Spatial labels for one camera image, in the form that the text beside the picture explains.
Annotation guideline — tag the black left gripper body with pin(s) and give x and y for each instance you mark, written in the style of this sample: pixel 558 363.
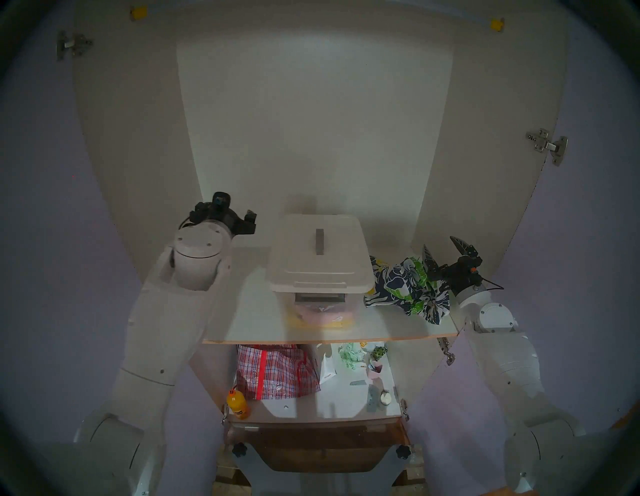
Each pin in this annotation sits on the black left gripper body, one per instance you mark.
pixel 225 217

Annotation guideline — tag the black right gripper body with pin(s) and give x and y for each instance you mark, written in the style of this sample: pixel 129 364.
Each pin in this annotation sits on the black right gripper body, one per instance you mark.
pixel 460 275

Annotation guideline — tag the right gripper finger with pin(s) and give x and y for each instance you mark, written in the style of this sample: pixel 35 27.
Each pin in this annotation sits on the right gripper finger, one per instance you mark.
pixel 464 248
pixel 431 265

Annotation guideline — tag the navy floral garment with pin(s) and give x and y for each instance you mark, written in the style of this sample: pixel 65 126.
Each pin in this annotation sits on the navy floral garment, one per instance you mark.
pixel 405 285

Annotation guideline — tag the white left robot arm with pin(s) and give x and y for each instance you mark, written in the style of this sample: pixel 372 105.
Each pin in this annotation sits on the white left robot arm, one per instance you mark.
pixel 175 310

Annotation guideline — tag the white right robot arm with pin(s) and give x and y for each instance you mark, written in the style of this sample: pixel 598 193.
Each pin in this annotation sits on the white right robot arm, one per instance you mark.
pixel 505 360

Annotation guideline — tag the clear plastic storage bin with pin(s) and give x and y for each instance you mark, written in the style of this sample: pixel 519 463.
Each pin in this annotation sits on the clear plastic storage bin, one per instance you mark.
pixel 290 310

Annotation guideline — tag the grey bin label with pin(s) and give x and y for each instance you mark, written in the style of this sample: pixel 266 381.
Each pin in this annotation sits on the grey bin label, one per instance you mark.
pixel 320 298

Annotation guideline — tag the pink and yellow clothing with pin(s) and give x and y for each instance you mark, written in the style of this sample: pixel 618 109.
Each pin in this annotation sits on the pink and yellow clothing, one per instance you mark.
pixel 325 316

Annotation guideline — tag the metal door hinge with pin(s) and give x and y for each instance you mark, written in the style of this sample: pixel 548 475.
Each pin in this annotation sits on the metal door hinge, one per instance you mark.
pixel 446 350
pixel 547 146
pixel 75 45

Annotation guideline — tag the small green plant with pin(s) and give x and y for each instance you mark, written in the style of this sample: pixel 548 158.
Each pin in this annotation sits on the small green plant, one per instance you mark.
pixel 378 353

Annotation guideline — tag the green and white cloth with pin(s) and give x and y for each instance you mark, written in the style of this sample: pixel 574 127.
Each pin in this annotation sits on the green and white cloth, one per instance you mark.
pixel 351 356

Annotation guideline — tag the lilac cabinet door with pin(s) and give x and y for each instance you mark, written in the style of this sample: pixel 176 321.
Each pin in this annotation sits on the lilac cabinet door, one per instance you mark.
pixel 590 250
pixel 50 200

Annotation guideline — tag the small white round object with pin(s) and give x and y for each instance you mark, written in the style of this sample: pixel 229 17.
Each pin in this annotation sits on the small white round object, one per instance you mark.
pixel 385 398

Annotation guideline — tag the red plaid bag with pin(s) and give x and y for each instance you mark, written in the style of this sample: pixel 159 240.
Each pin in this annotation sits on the red plaid bag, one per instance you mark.
pixel 280 372

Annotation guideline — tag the black knob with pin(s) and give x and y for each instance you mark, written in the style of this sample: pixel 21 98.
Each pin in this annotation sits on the black knob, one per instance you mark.
pixel 403 452
pixel 239 450

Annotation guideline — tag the orange bottle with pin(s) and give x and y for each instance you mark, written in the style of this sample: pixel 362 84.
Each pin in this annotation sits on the orange bottle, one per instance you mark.
pixel 238 404

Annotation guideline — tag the brown wooden panel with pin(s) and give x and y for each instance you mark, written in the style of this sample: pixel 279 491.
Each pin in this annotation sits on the brown wooden panel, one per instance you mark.
pixel 320 447

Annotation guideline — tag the yellow rod holder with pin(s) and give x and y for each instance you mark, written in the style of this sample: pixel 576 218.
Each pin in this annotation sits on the yellow rod holder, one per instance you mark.
pixel 496 25
pixel 139 13

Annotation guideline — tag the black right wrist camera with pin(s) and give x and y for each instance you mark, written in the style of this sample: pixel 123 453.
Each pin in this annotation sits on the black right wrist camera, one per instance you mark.
pixel 472 265

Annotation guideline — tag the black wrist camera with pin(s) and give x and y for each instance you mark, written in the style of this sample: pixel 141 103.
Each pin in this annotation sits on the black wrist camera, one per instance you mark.
pixel 220 199
pixel 472 265

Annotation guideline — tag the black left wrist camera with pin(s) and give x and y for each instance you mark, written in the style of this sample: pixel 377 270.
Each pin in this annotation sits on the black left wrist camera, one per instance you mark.
pixel 220 199

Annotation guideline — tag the grey metal bracket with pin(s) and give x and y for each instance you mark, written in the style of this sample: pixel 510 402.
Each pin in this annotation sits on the grey metal bracket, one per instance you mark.
pixel 373 400

